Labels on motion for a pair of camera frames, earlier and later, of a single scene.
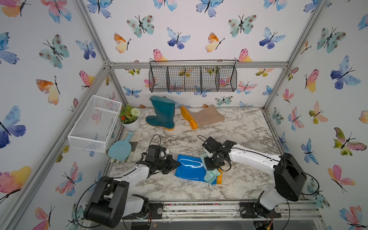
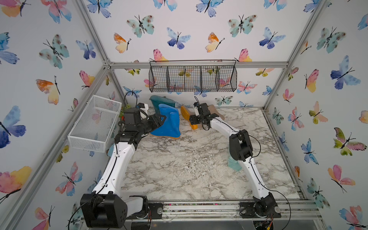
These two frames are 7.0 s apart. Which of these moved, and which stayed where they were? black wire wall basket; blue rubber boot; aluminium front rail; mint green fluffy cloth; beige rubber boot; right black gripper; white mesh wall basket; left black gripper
Moved: blue rubber boot; right black gripper; left black gripper; mint green fluffy cloth
Stayed: aluminium front rail; black wire wall basket; beige rubber boot; white mesh wall basket
